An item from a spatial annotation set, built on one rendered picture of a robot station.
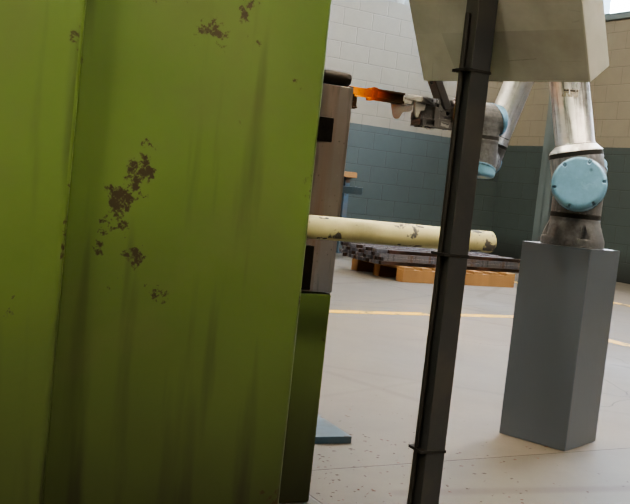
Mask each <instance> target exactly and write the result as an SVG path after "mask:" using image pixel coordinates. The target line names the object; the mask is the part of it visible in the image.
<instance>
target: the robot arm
mask: <svg viewBox="0 0 630 504"><path fill-rule="evenodd" d="M533 83H534V82H519V81H504V82H503V84H502V86H501V89H500V91H499V94H498V96H497V99H496V101H495V103H486V108H485V117H484V125H483V134H482V142H481V151H480V159H479V167H478V176H477V178H478V179H492V178H494V176H495V173H497V172H498V171H499V169H500V168H501V165H502V159H503V157H504V154H505V152H506V149H507V147H508V143H509V140H510V138H511V136H512V133H513V131H514V128H515V126H516V124H517V121H518V119H519V116H520V114H521V112H522V109H523V107H524V105H525V102H526V100H527V97H528V95H529V93H530V90H531V88H532V85H533ZM428 84H429V87H430V90H431V93H432V96H433V98H430V97H424V96H418V95H411V94H408V95H407V96H406V97H405V98H403V101H404V105H403V104H395V103H391V109H392V115H393V117H394V118H395V119H398V118H400V117H401V115H402V113H403V112H410V111H412V109H413V112H411V118H410V119H411V125H410V126H414V127H421V128H426V129H427V128H428V129H431V128H432V129H434V128H435V129H443V130H446V131H448V130H452V124H453V115H454V107H455V98H454V99H453V100H449V98H448V95H447V92H446V89H445V86H444V83H443V81H428ZM549 86H550V96H551V107H552V117H553V128H554V138H555V148H554V149H553V151H552V152H551V153H550V154H549V159H550V170H551V190H552V194H553V195H552V203H551V211H550V218H549V221H548V223H547V225H546V227H545V228H544V230H543V232H542V234H541V238H540V242H541V243H547V244H553V245H561V246H569V247H578V248H588V249H599V250H604V244H605V242H604V238H603V234H602V230H601V225H600V222H601V214H602V206H603V198H604V196H605V194H606V192H607V186H608V181H607V176H606V175H607V171H608V168H607V161H606V160H605V159H604V152H603V148H602V147H601V146H599V145H598V144H597V143H596V142H595V134H594V124H593V113H592V103H591V92H590V82H549ZM408 105H410V106H408ZM412 105H414V106H412Z"/></svg>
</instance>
